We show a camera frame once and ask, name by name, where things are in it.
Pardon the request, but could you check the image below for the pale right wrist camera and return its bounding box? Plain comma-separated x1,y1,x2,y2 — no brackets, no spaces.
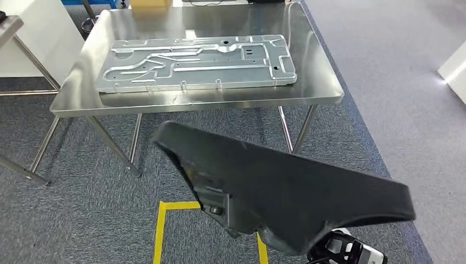
358,243,389,264

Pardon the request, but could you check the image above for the steel frame side table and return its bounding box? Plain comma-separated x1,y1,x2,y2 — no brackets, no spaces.
0,10,61,187

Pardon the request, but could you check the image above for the cardboard box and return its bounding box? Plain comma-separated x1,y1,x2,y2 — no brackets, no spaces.
130,0,173,10

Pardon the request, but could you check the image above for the stamped grey metal panel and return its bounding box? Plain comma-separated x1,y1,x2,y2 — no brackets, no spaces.
95,34,298,94

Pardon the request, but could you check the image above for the white block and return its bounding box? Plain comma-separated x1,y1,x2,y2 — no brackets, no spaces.
437,41,466,96

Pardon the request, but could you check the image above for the stainless steel workbench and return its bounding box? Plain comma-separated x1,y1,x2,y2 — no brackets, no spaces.
49,1,345,180

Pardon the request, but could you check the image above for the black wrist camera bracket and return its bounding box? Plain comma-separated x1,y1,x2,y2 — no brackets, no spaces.
307,229,365,264

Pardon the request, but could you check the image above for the steel stanchion post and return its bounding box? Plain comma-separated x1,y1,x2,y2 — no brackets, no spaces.
80,0,98,34

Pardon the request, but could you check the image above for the black plastic plate frame part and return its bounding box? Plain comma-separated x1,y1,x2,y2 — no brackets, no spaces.
152,120,417,256

